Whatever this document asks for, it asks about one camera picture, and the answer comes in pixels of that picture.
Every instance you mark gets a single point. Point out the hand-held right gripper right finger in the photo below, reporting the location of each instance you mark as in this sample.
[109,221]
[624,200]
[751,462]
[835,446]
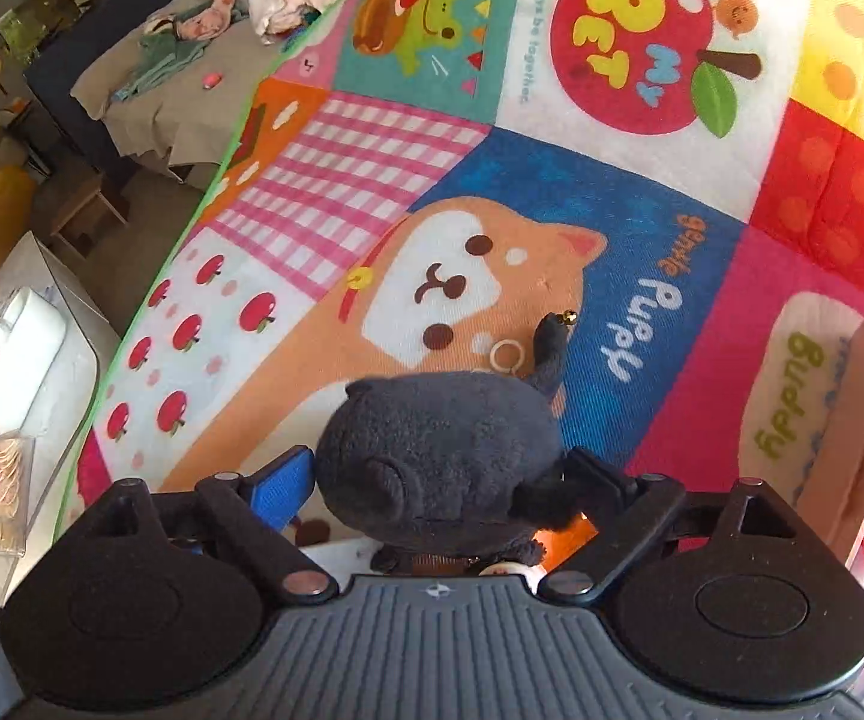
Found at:
[606,477]

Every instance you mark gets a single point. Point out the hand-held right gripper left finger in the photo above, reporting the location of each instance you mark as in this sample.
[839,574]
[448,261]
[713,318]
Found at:
[282,489]

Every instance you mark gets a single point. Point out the black plush toy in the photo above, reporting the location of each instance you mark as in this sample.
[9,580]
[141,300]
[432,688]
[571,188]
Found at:
[439,450]

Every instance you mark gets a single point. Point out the white side table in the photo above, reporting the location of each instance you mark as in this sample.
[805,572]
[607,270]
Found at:
[79,360]

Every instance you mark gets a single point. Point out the colourful printed play mat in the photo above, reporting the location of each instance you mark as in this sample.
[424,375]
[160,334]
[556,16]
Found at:
[627,202]

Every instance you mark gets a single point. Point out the white rounded box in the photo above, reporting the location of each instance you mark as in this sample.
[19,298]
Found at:
[23,345]

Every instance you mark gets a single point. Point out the wooden stool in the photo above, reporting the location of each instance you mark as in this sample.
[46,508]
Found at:
[91,210]

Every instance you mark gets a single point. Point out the grey sofa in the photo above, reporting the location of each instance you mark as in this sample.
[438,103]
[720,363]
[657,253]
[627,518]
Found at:
[169,120]

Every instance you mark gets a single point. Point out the small pink object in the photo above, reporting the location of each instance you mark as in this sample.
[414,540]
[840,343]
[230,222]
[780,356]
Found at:
[211,81]

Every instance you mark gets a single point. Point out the teal cloth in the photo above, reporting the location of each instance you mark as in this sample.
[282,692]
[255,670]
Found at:
[162,64]

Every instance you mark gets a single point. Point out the pink teal baby hat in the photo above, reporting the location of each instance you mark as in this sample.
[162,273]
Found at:
[211,19]

